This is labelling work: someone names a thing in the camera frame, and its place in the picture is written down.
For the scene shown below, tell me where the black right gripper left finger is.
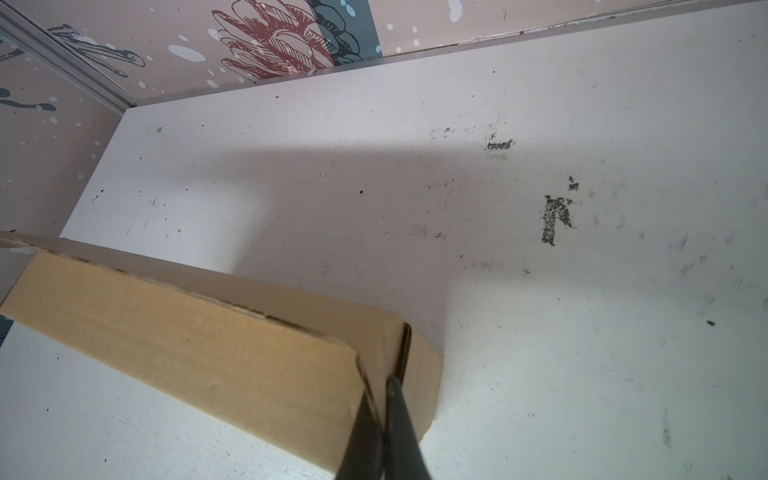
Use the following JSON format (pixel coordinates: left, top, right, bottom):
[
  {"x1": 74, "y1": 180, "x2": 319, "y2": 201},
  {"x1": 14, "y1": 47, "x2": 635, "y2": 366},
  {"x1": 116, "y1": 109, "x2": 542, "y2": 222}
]
[{"x1": 335, "y1": 395, "x2": 384, "y2": 480}]

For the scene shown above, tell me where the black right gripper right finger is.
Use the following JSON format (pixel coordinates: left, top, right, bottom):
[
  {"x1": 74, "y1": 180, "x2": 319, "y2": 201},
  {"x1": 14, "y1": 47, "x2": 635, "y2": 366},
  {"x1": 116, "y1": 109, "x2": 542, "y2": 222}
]
[{"x1": 384, "y1": 376, "x2": 432, "y2": 480}]

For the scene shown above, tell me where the brown cardboard paper box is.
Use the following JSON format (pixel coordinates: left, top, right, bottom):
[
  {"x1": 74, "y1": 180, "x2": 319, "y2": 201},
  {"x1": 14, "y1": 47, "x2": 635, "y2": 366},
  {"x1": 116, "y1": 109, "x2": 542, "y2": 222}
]
[{"x1": 1, "y1": 232, "x2": 443, "y2": 475}]

